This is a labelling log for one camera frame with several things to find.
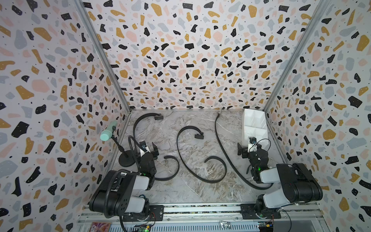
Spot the black belt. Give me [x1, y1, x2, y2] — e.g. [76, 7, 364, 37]
[132, 113, 180, 182]
[214, 113, 273, 190]
[176, 126, 228, 184]

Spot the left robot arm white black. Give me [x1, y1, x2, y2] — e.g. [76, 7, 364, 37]
[89, 141, 158, 220]

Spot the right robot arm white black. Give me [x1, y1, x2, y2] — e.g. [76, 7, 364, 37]
[237, 137, 323, 219]

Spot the white storage roll organizer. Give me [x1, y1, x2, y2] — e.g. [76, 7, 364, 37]
[242, 109, 270, 150]

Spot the green microphone on black stand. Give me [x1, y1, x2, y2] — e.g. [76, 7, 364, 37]
[100, 121, 135, 167]

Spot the pink printed card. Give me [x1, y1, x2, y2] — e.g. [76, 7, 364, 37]
[88, 222, 111, 232]

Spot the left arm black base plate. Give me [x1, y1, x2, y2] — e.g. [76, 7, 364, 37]
[122, 205, 164, 223]

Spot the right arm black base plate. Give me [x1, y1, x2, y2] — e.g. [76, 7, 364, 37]
[240, 204, 281, 219]

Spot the aluminium mounting rail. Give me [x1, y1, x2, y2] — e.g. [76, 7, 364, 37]
[76, 201, 324, 225]

